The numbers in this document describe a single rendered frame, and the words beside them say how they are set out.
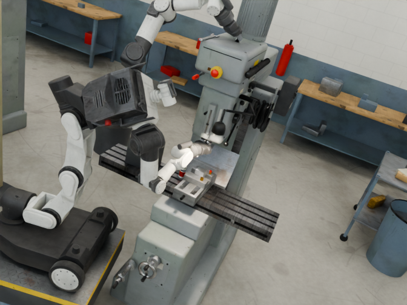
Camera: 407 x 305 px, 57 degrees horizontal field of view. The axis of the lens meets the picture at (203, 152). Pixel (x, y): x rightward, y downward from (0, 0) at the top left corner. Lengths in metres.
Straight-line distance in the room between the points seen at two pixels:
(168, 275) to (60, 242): 0.67
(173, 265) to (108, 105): 1.06
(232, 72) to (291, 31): 4.44
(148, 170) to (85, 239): 0.74
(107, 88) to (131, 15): 5.54
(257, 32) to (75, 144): 1.18
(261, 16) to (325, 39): 4.07
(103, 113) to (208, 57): 0.59
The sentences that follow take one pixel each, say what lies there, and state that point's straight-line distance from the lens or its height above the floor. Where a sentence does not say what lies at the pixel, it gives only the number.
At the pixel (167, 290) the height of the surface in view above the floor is 0.41.
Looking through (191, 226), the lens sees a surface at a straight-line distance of 2.33.
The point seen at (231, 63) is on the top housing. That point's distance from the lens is 1.91.
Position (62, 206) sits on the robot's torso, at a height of 0.79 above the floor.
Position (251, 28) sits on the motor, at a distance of 2.25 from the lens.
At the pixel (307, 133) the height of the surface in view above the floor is 0.23.
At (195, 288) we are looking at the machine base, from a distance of 2.84.
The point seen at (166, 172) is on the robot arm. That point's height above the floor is 1.18.
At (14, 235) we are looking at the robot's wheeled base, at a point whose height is 0.57.
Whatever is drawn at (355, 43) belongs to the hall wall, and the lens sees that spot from 6.26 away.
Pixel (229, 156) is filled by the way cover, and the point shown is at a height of 1.04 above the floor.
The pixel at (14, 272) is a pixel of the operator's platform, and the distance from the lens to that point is 2.54.
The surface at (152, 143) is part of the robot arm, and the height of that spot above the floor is 1.42.
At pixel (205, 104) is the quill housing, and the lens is 2.15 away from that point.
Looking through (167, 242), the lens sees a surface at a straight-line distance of 2.33.
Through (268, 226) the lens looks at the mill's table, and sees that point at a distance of 2.40.
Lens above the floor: 2.28
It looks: 28 degrees down
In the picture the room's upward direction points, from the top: 16 degrees clockwise
